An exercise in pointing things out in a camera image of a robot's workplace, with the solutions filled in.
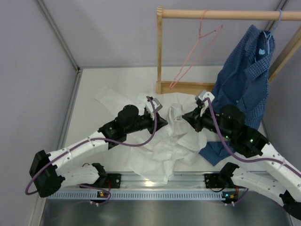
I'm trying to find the slotted grey cable duct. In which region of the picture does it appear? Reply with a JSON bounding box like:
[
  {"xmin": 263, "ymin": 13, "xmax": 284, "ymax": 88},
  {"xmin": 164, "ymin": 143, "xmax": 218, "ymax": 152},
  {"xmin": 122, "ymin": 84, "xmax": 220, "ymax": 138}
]
[{"xmin": 48, "ymin": 189, "xmax": 236, "ymax": 201}]

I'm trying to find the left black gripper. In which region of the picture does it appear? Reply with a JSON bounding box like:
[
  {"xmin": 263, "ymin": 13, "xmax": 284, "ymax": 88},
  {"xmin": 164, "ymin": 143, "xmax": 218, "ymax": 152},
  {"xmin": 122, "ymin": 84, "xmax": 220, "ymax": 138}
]
[{"xmin": 125, "ymin": 112, "xmax": 168, "ymax": 135}]

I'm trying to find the blue checked shirt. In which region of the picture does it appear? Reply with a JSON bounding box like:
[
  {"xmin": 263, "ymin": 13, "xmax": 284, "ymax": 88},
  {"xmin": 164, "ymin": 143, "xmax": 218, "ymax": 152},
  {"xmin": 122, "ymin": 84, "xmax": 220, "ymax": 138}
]
[{"xmin": 198, "ymin": 24, "xmax": 276, "ymax": 167}]

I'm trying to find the aluminium corner post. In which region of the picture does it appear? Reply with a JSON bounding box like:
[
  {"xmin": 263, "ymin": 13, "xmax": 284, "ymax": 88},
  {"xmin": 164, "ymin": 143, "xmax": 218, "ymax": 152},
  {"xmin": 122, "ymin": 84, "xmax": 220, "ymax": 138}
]
[{"xmin": 34, "ymin": 0, "xmax": 80, "ymax": 73}]

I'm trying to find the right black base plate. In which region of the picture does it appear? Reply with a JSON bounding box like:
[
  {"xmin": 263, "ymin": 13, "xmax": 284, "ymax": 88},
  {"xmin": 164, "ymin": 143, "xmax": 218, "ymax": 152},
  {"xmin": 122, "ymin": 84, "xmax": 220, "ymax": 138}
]
[{"xmin": 204, "ymin": 173, "xmax": 233, "ymax": 192}]

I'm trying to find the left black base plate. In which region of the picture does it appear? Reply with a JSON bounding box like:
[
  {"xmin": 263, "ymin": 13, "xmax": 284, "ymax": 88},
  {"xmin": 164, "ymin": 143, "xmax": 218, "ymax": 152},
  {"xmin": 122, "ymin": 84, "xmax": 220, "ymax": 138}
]
[{"xmin": 84, "ymin": 173, "xmax": 121, "ymax": 189}]

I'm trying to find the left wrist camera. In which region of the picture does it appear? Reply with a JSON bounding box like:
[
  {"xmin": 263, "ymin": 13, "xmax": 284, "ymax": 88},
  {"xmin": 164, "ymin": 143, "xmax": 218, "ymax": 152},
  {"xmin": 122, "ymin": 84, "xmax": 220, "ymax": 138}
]
[{"xmin": 145, "ymin": 96, "xmax": 163, "ymax": 120}]

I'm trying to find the blue wire hanger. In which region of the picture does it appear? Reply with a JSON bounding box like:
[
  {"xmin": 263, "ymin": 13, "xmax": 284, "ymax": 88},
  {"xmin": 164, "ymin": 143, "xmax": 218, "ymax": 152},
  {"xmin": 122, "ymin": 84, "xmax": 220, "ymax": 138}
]
[{"xmin": 254, "ymin": 9, "xmax": 283, "ymax": 62}]

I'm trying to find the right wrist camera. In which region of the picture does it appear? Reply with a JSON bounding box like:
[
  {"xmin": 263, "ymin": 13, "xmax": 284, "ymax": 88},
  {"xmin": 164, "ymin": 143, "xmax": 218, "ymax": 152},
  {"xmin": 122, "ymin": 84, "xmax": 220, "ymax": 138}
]
[{"xmin": 195, "ymin": 90, "xmax": 215, "ymax": 111}]

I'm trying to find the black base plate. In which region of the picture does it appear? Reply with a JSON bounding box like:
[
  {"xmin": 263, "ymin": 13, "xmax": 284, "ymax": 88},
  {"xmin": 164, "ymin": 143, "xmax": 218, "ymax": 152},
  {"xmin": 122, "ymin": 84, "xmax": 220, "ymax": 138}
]
[
  {"xmin": 84, "ymin": 173, "xmax": 121, "ymax": 189},
  {"xmin": 204, "ymin": 173, "xmax": 233, "ymax": 192}
]

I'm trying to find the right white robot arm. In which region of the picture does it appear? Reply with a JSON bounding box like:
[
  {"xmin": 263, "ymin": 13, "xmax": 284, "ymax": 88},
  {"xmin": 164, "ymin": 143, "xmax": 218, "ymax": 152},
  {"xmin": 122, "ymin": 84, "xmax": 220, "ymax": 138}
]
[{"xmin": 183, "ymin": 105, "xmax": 301, "ymax": 219}]

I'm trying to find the wooden clothes rack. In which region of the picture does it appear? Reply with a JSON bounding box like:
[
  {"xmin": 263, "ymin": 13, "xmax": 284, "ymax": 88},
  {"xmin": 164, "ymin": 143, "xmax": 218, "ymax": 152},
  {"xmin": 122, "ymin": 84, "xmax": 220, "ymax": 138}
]
[{"xmin": 155, "ymin": 6, "xmax": 301, "ymax": 95}]

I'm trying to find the pink wire hanger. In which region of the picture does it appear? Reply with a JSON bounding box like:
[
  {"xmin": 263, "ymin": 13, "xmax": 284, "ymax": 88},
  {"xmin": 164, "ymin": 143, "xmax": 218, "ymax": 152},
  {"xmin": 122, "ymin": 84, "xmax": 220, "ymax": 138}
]
[{"xmin": 169, "ymin": 8, "xmax": 223, "ymax": 88}]

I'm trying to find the white shirt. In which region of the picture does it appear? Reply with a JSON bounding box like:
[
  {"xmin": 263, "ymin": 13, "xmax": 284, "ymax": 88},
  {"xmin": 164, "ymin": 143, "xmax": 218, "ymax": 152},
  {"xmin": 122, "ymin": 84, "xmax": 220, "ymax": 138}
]
[{"xmin": 95, "ymin": 87, "xmax": 207, "ymax": 178}]

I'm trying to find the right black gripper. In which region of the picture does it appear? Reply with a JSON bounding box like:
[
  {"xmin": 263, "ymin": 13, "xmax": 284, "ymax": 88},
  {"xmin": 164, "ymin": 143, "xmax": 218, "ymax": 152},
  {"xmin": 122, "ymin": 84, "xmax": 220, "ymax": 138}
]
[{"xmin": 182, "ymin": 105, "xmax": 234, "ymax": 141}]

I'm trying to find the aluminium mounting rail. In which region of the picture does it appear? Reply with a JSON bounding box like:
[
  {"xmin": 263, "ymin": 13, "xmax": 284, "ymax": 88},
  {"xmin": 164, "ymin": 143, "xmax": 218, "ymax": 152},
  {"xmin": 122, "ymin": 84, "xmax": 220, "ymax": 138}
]
[{"xmin": 39, "ymin": 171, "xmax": 294, "ymax": 189}]

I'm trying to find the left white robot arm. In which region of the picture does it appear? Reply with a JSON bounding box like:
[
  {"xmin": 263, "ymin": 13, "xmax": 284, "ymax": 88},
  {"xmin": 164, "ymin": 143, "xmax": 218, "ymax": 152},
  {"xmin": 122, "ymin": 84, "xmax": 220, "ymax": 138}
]
[{"xmin": 29, "ymin": 105, "xmax": 168, "ymax": 198}]

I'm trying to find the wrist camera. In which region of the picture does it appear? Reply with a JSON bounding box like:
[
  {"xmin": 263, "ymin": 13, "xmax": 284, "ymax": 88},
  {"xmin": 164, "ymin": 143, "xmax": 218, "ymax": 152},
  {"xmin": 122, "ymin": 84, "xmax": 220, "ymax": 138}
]
[
  {"xmin": 145, "ymin": 96, "xmax": 163, "ymax": 120},
  {"xmin": 195, "ymin": 90, "xmax": 215, "ymax": 111}
]

